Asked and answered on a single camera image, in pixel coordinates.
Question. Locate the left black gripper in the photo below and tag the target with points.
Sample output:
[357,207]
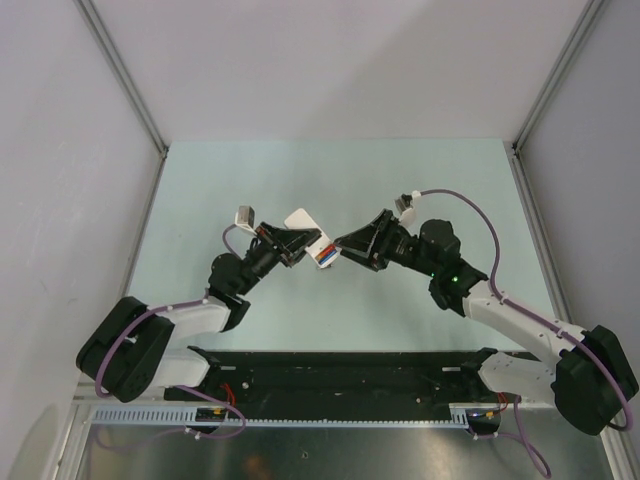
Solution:
[290,244]

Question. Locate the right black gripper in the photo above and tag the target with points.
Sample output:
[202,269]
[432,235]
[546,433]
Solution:
[371,243]

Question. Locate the white red remote control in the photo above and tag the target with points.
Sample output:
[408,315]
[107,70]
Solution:
[321,249]

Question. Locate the red battery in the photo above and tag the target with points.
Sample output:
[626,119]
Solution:
[327,252]

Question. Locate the blue battery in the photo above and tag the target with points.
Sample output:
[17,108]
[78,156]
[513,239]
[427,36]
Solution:
[327,259]

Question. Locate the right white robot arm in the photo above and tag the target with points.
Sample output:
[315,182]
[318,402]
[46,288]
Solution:
[584,373]

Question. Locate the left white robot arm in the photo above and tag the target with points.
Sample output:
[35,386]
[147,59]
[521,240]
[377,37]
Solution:
[137,347]

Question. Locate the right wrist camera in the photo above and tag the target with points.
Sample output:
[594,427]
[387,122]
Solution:
[406,211]

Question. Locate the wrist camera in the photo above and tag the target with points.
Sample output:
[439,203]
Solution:
[406,211]
[244,220]

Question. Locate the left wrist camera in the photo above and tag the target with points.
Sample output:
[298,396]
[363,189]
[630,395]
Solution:
[244,220]

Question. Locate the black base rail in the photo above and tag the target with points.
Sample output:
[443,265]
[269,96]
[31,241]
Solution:
[348,386]

